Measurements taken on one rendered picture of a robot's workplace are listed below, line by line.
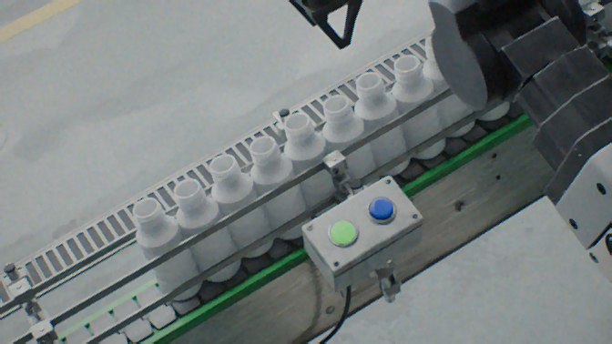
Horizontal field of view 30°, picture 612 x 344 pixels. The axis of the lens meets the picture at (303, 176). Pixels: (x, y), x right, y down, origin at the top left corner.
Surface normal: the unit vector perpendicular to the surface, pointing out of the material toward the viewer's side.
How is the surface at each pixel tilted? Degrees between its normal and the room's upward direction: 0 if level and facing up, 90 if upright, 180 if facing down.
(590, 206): 90
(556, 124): 61
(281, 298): 90
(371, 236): 20
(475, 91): 89
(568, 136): 57
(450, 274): 0
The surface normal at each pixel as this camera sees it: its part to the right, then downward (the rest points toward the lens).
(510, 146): 0.48, 0.51
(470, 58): -0.84, 0.49
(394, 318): -0.24, -0.71
